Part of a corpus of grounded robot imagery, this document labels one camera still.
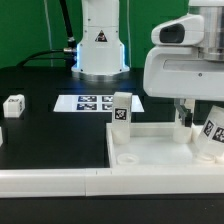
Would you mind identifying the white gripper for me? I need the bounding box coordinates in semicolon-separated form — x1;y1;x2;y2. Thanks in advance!
143;14;224;127

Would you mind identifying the white square table top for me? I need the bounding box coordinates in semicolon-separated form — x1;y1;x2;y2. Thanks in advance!
106;122;224;168

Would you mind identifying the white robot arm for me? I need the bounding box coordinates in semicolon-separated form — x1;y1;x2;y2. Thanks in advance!
72;0;224;119

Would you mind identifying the white front obstacle bar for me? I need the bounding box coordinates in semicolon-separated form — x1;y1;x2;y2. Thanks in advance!
0;166;224;198

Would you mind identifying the white sheet with tags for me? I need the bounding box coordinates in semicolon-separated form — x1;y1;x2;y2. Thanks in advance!
53;94;145;113

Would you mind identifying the white block at left edge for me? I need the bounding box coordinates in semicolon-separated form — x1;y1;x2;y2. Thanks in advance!
0;127;3;147

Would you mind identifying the black cable bundle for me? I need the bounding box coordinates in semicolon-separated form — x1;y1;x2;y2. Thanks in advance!
16;0;78;69

